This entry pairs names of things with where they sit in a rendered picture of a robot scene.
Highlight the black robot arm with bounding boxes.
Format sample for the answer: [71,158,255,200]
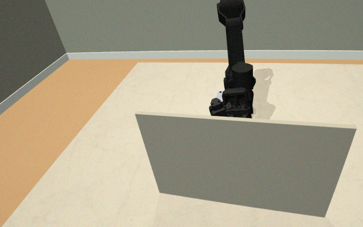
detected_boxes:
[209,0,256,117]

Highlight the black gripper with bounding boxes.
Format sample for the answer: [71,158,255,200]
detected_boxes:
[222,87,253,118]

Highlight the dark grey flat panel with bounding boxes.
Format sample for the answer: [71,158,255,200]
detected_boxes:
[135,111,357,218]

